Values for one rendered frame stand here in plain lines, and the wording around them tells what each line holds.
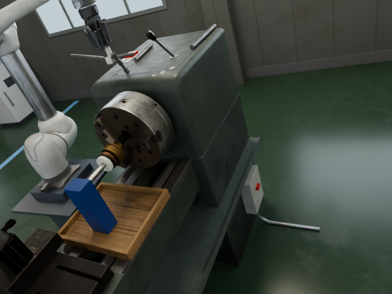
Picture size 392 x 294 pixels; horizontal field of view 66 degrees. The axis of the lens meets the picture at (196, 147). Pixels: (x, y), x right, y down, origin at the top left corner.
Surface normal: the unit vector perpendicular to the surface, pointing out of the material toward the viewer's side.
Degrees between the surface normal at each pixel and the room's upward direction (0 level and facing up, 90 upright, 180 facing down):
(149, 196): 0
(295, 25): 90
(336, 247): 0
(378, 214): 0
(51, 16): 90
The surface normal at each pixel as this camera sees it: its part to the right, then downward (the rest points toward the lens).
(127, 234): -0.27, -0.79
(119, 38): -0.31, 0.62
